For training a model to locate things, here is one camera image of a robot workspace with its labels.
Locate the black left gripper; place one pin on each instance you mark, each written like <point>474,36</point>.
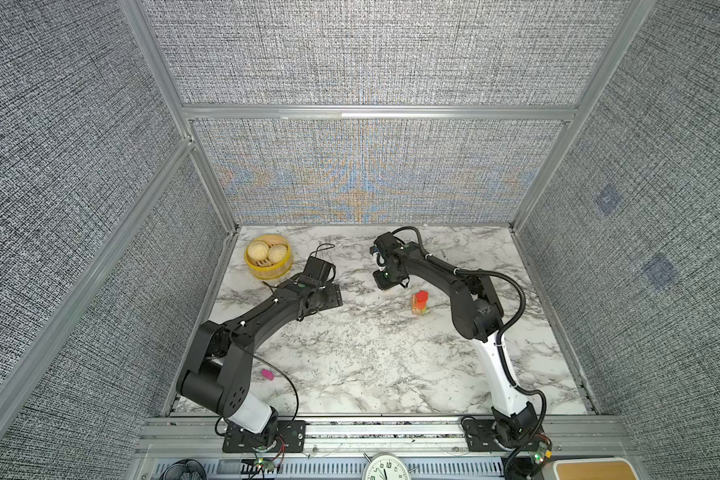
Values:
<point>334,296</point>

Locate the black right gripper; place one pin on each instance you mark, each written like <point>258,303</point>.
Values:
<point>381,283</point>

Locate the orange red rectangular block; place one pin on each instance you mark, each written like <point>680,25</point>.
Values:
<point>418,308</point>

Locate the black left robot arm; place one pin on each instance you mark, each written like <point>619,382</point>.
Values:
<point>216,373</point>

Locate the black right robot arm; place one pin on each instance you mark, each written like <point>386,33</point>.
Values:
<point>477,315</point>

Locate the right steamed bun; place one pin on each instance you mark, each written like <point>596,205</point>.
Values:
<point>277,253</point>

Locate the steamed bun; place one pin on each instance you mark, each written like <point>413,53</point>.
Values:
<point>277,253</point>
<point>258,251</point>

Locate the yellow rimmed bamboo steamer basket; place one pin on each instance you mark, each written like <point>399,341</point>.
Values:
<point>266,270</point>

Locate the left steamed bun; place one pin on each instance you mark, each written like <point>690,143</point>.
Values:
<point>258,251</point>

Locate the white analog clock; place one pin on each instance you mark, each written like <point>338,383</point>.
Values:
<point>385,466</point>

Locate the black fan grille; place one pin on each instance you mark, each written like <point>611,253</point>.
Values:
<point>185,469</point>

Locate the wood topped white box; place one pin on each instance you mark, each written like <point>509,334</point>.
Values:
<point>590,469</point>

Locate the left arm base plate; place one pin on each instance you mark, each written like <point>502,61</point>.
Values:
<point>283,436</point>

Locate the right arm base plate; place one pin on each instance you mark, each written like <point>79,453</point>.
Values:
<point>481,436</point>

